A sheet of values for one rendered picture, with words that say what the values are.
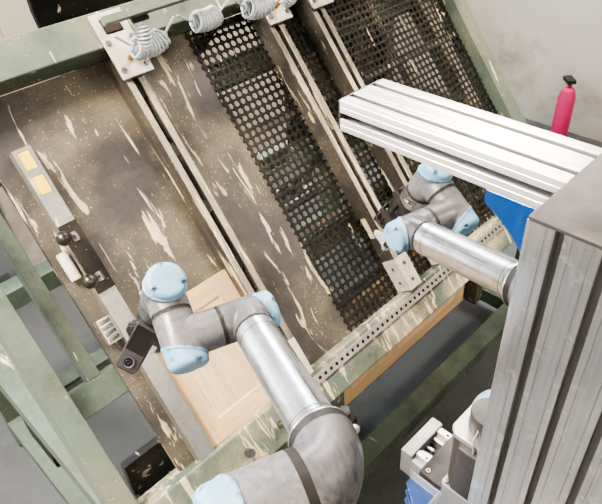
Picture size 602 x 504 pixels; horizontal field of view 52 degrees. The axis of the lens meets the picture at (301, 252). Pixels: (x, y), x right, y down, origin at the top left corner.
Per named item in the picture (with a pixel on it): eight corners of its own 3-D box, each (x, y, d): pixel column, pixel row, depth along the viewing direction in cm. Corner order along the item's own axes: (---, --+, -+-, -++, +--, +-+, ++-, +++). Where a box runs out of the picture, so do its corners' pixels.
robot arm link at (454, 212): (436, 250, 142) (410, 213, 146) (473, 233, 146) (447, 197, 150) (450, 233, 135) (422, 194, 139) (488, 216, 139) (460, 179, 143)
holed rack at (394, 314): (289, 408, 183) (290, 409, 183) (284, 400, 183) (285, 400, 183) (556, 182, 272) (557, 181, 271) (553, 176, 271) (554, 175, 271)
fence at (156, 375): (195, 460, 171) (200, 461, 168) (9, 156, 159) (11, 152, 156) (209, 448, 174) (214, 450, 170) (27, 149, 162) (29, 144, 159)
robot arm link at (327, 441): (401, 458, 77) (263, 271, 116) (322, 494, 74) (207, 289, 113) (402, 516, 83) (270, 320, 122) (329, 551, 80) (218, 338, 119)
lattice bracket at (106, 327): (107, 345, 164) (109, 345, 161) (93, 323, 163) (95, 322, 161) (119, 337, 166) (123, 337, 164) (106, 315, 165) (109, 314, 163)
